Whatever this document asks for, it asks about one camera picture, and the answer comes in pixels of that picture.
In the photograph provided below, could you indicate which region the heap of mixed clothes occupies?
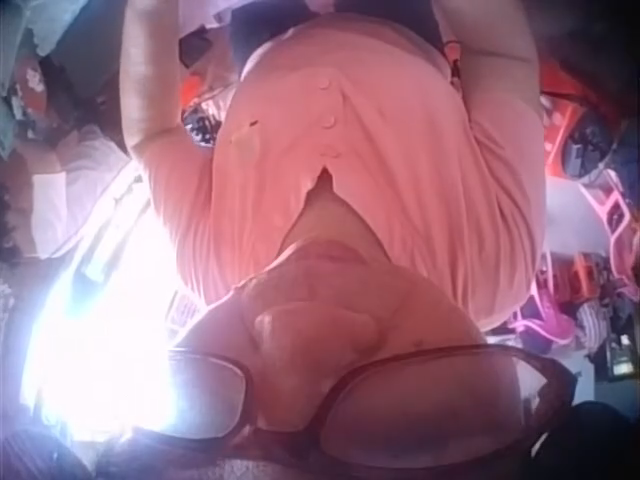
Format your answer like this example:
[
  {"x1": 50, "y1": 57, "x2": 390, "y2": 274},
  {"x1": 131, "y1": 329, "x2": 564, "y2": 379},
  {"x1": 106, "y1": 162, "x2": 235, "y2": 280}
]
[{"x1": 0, "y1": 0, "x2": 121, "y2": 161}]

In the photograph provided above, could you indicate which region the heap of striped clothes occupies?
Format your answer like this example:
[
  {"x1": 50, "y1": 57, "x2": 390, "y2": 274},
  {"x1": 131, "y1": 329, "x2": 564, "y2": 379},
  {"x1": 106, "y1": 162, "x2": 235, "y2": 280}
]
[{"x1": 574, "y1": 294, "x2": 640, "y2": 361}]

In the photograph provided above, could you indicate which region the orange black patterned cloth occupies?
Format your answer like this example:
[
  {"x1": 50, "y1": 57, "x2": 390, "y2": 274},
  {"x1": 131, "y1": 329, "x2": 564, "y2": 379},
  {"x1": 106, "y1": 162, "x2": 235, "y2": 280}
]
[{"x1": 179, "y1": 74, "x2": 239, "y2": 152}]

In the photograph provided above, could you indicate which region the orange cardboard box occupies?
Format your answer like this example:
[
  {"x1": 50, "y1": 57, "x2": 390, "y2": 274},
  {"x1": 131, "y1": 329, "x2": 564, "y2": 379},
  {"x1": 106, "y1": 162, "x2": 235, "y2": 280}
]
[{"x1": 538, "y1": 59, "x2": 604, "y2": 177}]

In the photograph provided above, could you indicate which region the round grey blue bag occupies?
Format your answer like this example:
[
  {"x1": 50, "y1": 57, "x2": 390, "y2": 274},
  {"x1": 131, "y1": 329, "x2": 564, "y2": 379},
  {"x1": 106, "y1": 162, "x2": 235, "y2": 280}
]
[{"x1": 562, "y1": 113, "x2": 632, "y2": 182}]

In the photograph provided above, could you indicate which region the pink sports shoe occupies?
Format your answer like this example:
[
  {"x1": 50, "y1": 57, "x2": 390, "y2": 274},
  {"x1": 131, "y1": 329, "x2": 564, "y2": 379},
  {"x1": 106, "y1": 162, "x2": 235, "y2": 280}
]
[{"x1": 510, "y1": 304, "x2": 577, "y2": 352}]

